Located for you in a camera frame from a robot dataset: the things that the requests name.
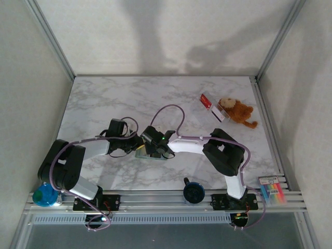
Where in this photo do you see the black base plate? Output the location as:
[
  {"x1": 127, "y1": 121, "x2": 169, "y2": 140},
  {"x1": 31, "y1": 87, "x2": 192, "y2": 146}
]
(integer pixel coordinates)
[
  {"x1": 73, "y1": 194, "x2": 121, "y2": 211},
  {"x1": 210, "y1": 193, "x2": 259, "y2": 211}
]

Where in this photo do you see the aluminium mounting rail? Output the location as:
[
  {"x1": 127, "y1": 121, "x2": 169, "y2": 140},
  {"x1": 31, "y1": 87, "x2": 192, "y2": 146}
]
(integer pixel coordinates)
[{"x1": 24, "y1": 190, "x2": 308, "y2": 215}]

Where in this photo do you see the rainbow colour label pack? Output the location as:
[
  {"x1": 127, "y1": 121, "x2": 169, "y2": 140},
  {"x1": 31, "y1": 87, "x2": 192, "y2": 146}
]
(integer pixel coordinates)
[{"x1": 257, "y1": 176, "x2": 288, "y2": 208}]

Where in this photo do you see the left aluminium frame post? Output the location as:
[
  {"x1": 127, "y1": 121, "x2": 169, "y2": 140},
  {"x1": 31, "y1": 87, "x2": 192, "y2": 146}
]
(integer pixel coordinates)
[{"x1": 24, "y1": 0, "x2": 76, "y2": 81}]

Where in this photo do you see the blue round container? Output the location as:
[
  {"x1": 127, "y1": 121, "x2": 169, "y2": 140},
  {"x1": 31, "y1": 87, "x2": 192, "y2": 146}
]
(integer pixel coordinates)
[{"x1": 32, "y1": 184, "x2": 59, "y2": 208}]

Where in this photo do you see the aluminium side rail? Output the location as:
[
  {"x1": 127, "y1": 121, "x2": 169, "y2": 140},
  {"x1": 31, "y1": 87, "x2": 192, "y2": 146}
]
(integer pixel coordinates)
[{"x1": 250, "y1": 77, "x2": 291, "y2": 191}]

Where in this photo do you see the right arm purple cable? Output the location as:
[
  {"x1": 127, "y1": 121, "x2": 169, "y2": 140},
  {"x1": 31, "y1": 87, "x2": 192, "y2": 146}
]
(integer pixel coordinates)
[{"x1": 150, "y1": 104, "x2": 268, "y2": 231}]

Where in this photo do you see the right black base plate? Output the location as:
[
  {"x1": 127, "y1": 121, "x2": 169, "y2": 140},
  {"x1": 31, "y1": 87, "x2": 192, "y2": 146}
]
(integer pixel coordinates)
[{"x1": 210, "y1": 193, "x2": 259, "y2": 211}]

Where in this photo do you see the grey slotted cable duct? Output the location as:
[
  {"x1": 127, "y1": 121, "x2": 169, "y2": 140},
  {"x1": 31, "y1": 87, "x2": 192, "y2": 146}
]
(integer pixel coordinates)
[{"x1": 33, "y1": 214, "x2": 231, "y2": 225}]

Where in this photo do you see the right aluminium frame post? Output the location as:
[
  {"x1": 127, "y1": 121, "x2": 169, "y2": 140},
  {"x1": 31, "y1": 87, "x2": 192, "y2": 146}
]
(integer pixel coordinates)
[{"x1": 255, "y1": 0, "x2": 307, "y2": 81}]

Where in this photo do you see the aluminium frame post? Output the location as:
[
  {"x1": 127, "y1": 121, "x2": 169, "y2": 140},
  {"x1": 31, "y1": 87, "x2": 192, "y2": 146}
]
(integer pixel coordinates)
[
  {"x1": 24, "y1": 0, "x2": 76, "y2": 81},
  {"x1": 255, "y1": 0, "x2": 307, "y2": 81}
]

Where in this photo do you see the black blue round knob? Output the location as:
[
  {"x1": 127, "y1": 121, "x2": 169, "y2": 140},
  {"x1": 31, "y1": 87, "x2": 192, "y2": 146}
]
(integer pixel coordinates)
[{"x1": 183, "y1": 177, "x2": 205, "y2": 205}]

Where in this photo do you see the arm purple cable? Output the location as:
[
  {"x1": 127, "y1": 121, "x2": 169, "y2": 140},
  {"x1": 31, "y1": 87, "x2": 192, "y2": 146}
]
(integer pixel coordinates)
[
  {"x1": 50, "y1": 116, "x2": 140, "y2": 232},
  {"x1": 150, "y1": 104, "x2": 268, "y2": 231}
]

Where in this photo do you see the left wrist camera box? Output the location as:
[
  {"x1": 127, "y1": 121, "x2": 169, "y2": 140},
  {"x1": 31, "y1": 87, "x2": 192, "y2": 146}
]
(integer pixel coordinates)
[{"x1": 107, "y1": 118, "x2": 128, "y2": 137}]

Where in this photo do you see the green card holder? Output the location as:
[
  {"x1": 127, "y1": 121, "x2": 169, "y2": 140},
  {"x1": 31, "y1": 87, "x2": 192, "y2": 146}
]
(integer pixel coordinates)
[{"x1": 134, "y1": 149, "x2": 168, "y2": 162}]

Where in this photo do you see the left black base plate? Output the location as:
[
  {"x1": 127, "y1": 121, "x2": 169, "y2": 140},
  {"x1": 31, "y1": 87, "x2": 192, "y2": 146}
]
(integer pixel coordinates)
[{"x1": 73, "y1": 194, "x2": 121, "y2": 211}]

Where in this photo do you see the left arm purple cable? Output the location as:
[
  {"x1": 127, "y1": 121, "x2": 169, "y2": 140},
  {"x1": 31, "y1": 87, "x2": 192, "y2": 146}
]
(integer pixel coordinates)
[{"x1": 50, "y1": 116, "x2": 140, "y2": 232}]

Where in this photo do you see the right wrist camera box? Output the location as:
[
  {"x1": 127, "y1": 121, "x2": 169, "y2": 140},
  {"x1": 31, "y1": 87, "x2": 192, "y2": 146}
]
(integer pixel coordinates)
[{"x1": 141, "y1": 126, "x2": 162, "y2": 143}]

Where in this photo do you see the clear box with red card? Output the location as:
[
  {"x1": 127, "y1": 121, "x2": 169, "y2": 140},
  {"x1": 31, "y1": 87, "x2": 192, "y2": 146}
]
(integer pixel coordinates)
[{"x1": 191, "y1": 92, "x2": 231, "y2": 124}]

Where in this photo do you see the brown plush monkey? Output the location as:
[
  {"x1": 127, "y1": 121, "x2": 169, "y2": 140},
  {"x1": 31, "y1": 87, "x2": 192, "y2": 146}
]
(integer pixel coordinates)
[{"x1": 217, "y1": 97, "x2": 259, "y2": 129}]

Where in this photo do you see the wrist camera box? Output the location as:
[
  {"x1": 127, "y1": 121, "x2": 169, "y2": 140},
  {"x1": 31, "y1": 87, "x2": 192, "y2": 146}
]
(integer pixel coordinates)
[
  {"x1": 107, "y1": 118, "x2": 128, "y2": 137},
  {"x1": 141, "y1": 126, "x2": 162, "y2": 143}
]

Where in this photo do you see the red credit card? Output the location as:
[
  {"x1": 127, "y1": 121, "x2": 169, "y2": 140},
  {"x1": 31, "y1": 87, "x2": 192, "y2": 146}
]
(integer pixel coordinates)
[{"x1": 199, "y1": 94, "x2": 214, "y2": 109}]

